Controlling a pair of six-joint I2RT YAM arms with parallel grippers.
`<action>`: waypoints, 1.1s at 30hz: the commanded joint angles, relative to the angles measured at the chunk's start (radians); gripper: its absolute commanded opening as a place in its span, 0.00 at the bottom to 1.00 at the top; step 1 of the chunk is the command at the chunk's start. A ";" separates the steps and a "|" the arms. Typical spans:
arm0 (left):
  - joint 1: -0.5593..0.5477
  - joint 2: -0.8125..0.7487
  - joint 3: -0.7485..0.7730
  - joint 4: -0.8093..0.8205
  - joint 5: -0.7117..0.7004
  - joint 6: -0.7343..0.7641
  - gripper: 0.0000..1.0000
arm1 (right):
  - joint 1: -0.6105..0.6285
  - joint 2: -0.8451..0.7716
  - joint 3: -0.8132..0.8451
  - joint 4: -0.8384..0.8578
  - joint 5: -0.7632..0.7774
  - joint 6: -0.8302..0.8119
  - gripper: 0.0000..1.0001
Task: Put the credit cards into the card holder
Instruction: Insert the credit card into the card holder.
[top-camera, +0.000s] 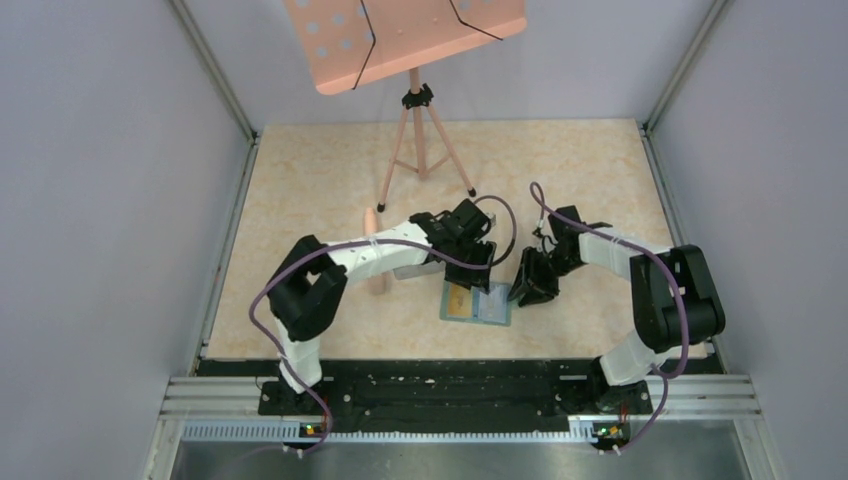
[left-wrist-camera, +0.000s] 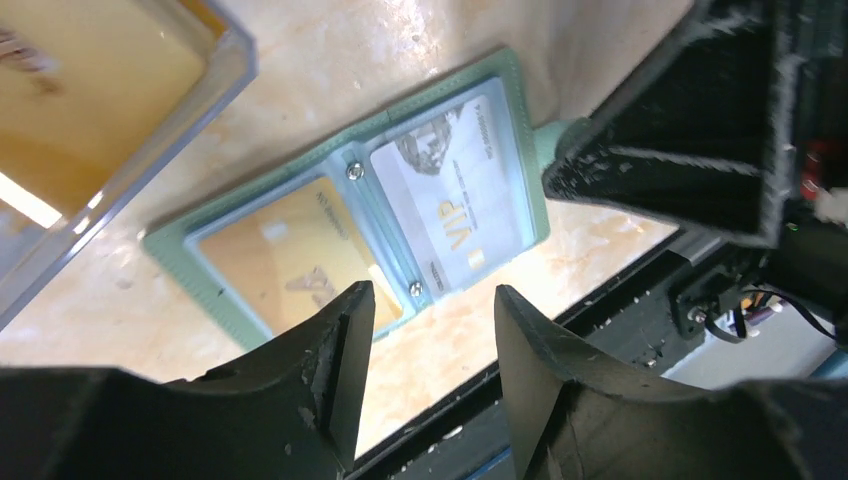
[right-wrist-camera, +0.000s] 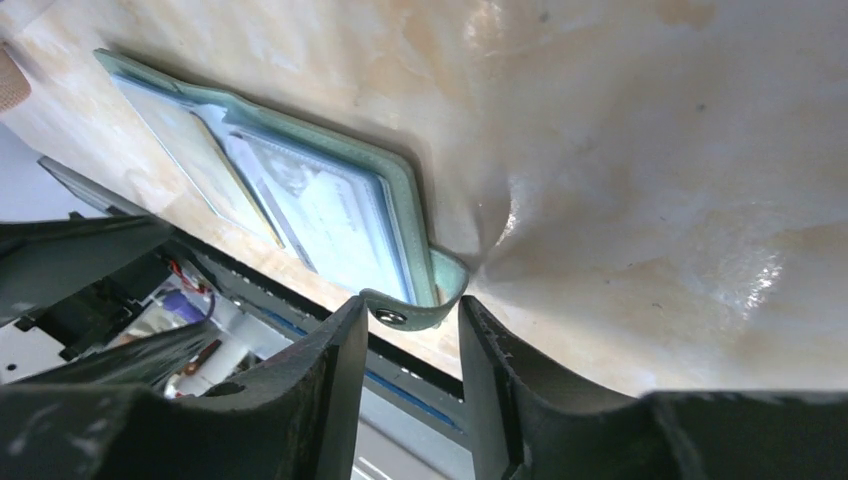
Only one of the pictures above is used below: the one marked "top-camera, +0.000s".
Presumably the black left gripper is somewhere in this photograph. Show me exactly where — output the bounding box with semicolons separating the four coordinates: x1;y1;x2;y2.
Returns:
444;235;495;294

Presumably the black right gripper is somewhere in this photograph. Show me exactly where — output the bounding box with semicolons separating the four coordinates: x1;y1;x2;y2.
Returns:
507;246;583;307

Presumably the gold VIP credit card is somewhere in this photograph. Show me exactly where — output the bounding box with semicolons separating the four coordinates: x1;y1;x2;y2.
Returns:
445;285;474;319

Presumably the green leather card holder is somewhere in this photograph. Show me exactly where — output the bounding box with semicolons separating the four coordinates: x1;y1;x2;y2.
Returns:
439;282;512;327

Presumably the clear plastic card box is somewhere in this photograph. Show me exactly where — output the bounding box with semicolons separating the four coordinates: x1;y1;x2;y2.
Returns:
392;260;445;281

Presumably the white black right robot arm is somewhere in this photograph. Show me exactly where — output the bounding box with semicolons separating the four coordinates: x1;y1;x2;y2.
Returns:
508;206;726;412

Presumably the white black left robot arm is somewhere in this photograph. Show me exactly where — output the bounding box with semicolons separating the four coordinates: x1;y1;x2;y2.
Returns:
263;199;496;414

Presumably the pink music stand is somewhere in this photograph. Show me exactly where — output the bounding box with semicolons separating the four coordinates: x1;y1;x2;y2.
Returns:
283;0;527;212

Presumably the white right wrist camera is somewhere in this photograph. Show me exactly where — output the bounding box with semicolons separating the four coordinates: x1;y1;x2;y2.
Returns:
532;219;557;254

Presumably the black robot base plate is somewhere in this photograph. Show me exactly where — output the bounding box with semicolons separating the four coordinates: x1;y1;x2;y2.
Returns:
261;359;653;420

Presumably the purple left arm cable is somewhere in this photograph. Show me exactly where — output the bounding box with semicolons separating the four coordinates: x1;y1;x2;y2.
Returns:
248;194;519;458

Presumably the aluminium front rail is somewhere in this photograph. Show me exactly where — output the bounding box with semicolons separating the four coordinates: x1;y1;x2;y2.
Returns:
159;375;761;447

